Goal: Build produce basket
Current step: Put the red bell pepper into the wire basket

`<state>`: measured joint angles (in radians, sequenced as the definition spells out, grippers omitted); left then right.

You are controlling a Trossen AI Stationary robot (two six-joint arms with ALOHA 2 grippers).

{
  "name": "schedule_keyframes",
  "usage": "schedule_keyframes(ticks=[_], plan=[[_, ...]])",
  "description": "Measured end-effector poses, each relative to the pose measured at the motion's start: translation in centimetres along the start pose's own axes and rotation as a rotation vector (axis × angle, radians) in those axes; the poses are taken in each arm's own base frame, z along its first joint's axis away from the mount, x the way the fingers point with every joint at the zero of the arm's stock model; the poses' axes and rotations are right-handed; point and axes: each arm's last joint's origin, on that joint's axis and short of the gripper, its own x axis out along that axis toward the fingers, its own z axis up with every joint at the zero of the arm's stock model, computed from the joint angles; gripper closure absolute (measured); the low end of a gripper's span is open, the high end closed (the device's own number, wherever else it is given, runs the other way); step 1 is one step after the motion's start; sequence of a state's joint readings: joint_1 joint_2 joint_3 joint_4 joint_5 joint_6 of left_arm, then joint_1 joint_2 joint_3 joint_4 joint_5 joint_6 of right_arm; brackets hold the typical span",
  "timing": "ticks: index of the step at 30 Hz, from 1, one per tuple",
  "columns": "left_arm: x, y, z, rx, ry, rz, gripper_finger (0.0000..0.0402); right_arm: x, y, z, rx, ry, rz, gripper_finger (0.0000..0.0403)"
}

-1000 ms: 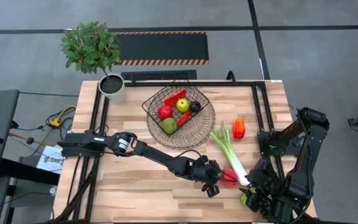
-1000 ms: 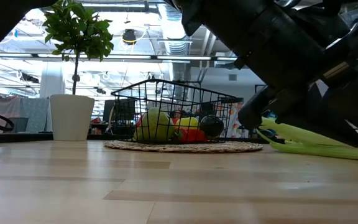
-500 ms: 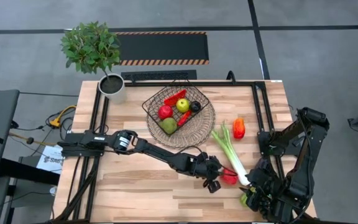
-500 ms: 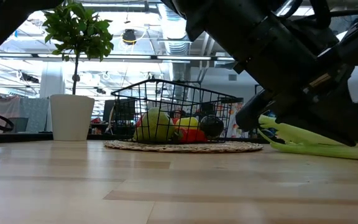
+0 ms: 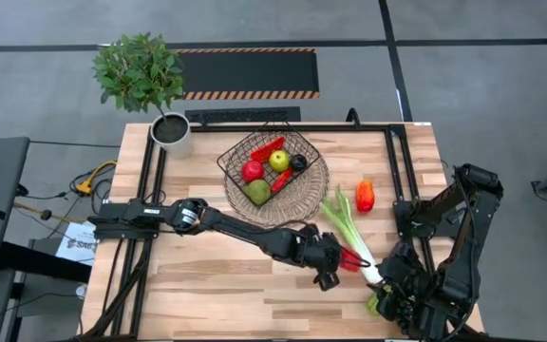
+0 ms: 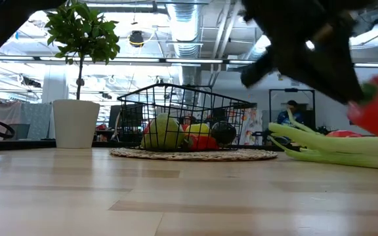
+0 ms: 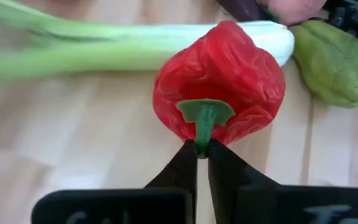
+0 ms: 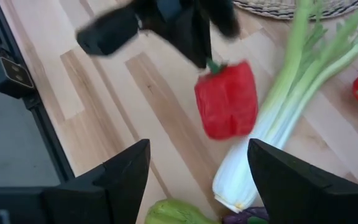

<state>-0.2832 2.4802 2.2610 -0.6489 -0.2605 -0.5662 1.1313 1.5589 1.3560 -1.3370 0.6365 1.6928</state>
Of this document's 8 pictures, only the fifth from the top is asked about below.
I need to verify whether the black wire basket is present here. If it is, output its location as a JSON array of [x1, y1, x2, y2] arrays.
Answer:
[[216, 123, 322, 209]]

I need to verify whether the orange-red bell pepper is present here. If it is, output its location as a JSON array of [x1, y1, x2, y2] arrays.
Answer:
[[354, 179, 376, 213]]

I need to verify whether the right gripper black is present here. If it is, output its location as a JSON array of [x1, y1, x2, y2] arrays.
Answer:
[[370, 242, 434, 332]]

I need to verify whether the yellow-green apple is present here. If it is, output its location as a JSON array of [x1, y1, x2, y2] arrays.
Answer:
[[268, 149, 292, 173]]

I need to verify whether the white printed paper sheet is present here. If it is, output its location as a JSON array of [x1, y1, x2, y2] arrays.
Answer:
[[54, 220, 98, 267]]

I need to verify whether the round woven placemat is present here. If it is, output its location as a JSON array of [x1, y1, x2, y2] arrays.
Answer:
[[223, 154, 330, 228]]

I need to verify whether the red apple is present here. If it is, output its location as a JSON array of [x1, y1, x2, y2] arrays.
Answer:
[[240, 160, 266, 184]]

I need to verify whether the red bell pepper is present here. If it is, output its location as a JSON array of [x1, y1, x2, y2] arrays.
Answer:
[[339, 247, 364, 274]]

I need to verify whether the hazard-striped black floor mat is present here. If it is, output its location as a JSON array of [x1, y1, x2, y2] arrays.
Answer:
[[174, 47, 321, 102]]

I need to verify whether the green speckled pear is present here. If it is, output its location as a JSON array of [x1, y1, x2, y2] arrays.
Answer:
[[246, 179, 273, 206]]

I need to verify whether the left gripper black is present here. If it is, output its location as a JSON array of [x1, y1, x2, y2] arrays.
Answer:
[[296, 225, 373, 293]]

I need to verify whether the yellow plug cable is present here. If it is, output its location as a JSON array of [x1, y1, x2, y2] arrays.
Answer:
[[67, 160, 118, 197]]

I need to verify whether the green lettuce head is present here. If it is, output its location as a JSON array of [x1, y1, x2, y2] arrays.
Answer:
[[366, 293, 382, 317]]

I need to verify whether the dark purple plum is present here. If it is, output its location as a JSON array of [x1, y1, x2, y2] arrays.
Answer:
[[289, 153, 309, 173]]

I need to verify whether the green plant in white pot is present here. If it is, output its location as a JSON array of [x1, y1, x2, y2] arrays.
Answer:
[[91, 31, 195, 161]]

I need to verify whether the small red pepper green stem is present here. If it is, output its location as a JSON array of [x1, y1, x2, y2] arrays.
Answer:
[[270, 167, 294, 195]]

